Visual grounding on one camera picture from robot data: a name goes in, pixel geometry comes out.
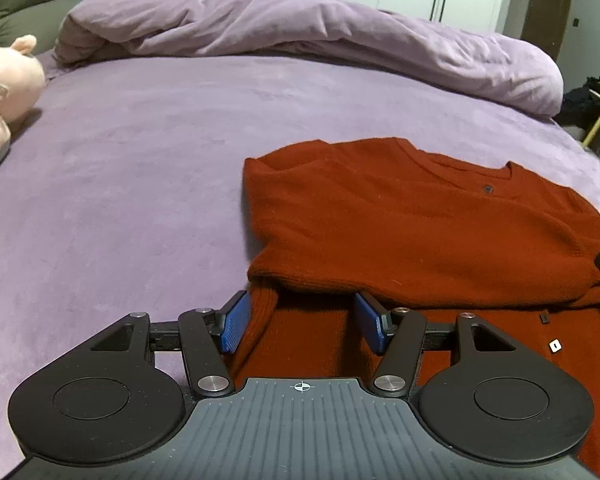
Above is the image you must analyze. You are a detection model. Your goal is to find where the brown door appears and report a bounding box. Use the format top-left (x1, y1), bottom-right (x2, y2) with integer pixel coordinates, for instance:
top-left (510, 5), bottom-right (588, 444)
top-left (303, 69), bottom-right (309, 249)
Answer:
top-left (520, 0), bottom-right (578, 61)

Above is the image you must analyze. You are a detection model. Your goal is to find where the purple bed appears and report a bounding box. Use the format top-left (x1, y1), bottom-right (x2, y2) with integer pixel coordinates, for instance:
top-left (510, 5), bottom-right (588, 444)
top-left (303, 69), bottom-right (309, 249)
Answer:
top-left (0, 52), bottom-right (600, 480)

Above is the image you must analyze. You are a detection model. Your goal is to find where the dark cloth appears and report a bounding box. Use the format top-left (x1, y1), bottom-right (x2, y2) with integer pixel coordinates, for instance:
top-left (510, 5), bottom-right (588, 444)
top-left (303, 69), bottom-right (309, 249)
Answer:
top-left (562, 76), bottom-right (600, 126)

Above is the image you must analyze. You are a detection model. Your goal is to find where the red knit sweater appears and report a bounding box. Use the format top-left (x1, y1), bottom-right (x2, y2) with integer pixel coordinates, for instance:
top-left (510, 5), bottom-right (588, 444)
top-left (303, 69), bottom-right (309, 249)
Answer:
top-left (243, 137), bottom-right (600, 480)

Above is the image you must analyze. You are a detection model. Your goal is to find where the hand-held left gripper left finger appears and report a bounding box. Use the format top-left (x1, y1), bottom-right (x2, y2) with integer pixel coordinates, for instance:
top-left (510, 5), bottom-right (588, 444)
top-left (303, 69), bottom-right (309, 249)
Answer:
top-left (87, 290), bottom-right (252, 398)

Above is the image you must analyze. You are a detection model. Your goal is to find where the pink plush toy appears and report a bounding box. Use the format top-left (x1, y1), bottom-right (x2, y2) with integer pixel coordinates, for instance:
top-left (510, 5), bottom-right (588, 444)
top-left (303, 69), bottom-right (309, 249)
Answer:
top-left (0, 35), bottom-right (47, 177)

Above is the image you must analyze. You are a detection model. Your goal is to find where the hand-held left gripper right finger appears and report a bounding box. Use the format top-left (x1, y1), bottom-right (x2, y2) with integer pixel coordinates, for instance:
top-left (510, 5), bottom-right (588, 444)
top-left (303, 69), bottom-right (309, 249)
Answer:
top-left (354, 292), bottom-right (518, 398)

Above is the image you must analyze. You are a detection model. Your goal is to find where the purple duvet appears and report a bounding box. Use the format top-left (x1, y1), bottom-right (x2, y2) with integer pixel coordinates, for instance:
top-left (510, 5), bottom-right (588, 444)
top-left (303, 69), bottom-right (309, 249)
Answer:
top-left (54, 0), bottom-right (565, 121)

